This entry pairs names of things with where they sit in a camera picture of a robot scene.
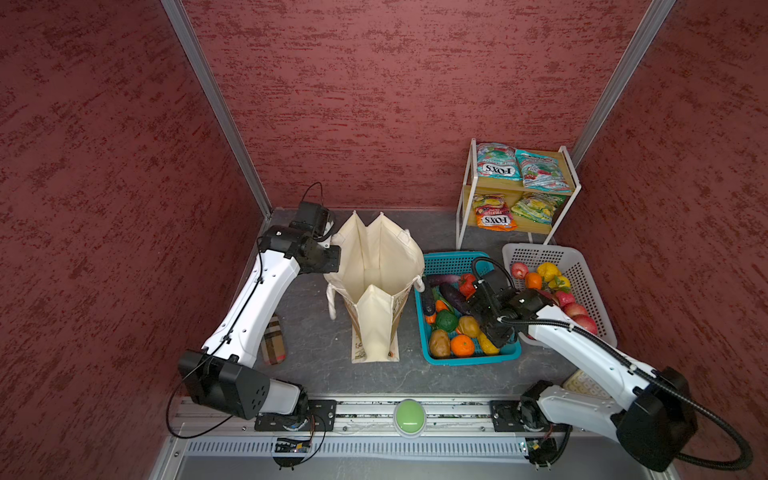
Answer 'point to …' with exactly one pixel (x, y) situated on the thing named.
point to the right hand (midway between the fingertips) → (470, 325)
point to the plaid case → (273, 346)
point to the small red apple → (519, 270)
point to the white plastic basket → (575, 287)
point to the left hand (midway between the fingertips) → (329, 269)
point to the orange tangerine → (462, 346)
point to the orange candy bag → (493, 213)
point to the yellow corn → (487, 345)
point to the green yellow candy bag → (537, 208)
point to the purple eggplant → (454, 295)
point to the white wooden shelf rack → (515, 189)
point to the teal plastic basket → (450, 332)
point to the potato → (439, 344)
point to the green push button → (410, 418)
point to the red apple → (581, 316)
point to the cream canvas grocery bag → (380, 264)
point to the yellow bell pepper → (549, 271)
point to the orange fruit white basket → (533, 280)
